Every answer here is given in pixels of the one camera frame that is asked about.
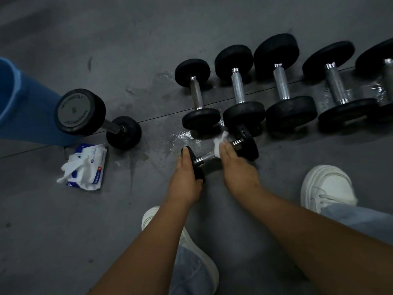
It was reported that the person's right hand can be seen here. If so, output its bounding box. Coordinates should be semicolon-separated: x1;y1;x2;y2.
219;141;262;197

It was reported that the person's left hand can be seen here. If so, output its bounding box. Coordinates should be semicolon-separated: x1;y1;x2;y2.
166;146;204;209

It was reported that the small black dumbbell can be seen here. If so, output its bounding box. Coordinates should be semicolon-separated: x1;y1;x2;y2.
181;126;259;183

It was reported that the person's right forearm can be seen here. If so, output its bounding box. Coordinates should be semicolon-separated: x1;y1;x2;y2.
229;184;393;295

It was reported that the person's left forearm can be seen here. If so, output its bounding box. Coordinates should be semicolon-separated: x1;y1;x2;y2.
87;198;194;295

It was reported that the blue white wet wipes pack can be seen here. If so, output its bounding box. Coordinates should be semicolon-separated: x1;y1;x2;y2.
64;143;108;191

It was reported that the person's right white shoe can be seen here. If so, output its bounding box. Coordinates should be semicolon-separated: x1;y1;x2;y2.
300;165;359;214

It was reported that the person's white shoe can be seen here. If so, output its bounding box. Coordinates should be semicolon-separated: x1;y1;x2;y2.
141;206;220;295
300;165;359;214

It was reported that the person's left white shoe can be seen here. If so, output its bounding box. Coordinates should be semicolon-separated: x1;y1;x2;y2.
141;206;220;295

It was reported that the person's left jeans leg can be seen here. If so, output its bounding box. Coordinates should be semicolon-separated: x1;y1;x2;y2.
168;245;213;295

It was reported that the person's jeans leg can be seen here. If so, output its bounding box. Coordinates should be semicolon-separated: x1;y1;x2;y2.
168;245;213;295
319;203;393;247

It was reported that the black dumbbell grey label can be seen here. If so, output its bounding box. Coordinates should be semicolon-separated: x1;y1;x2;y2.
55;88;142;150

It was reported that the white wipe sheet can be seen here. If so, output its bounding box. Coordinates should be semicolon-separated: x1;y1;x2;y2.
56;157;90;185

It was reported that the person's right jeans leg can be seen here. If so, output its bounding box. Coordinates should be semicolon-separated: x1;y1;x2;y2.
319;203;393;247

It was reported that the blue plastic bucket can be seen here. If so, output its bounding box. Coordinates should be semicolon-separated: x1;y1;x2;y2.
0;57;73;147

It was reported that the large black dumbbell chrome handle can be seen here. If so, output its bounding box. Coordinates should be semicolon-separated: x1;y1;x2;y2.
355;37;393;123
302;41;380;133

